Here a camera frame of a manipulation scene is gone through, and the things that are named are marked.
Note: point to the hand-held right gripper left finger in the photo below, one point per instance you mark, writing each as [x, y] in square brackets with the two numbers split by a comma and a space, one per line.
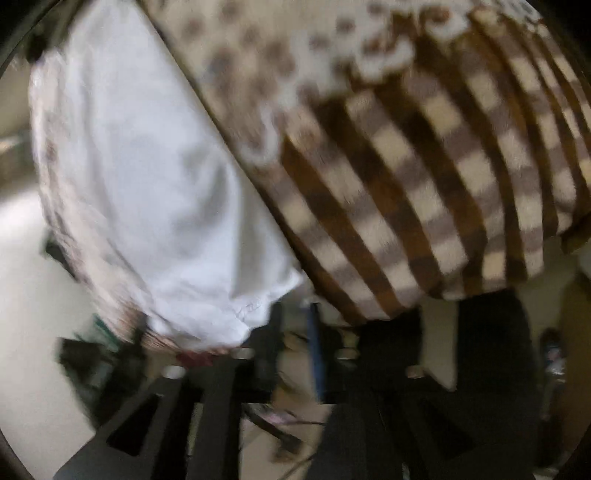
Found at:
[217, 392]

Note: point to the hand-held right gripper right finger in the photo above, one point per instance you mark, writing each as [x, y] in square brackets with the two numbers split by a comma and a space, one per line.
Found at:
[316, 355]

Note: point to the white garment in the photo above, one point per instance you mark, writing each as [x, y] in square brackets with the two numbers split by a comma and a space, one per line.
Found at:
[152, 161]

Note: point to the red checked bed sheet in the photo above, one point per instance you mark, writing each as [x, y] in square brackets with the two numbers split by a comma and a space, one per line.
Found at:
[198, 357]

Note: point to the person's black pants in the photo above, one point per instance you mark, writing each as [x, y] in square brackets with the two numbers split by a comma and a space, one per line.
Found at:
[489, 346]

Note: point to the brown checked fleece cloth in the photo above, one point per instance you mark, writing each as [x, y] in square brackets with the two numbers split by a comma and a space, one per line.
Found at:
[392, 161]

